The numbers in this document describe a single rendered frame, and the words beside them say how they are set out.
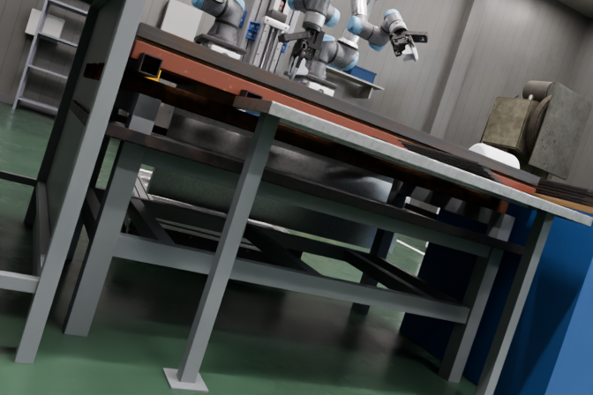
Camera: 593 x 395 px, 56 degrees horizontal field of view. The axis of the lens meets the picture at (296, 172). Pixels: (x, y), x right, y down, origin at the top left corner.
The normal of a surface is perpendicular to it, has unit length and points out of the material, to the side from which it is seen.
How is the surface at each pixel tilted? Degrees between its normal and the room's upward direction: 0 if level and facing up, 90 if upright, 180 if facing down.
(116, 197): 90
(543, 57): 90
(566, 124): 90
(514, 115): 91
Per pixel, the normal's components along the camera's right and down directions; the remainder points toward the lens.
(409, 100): 0.34, 0.15
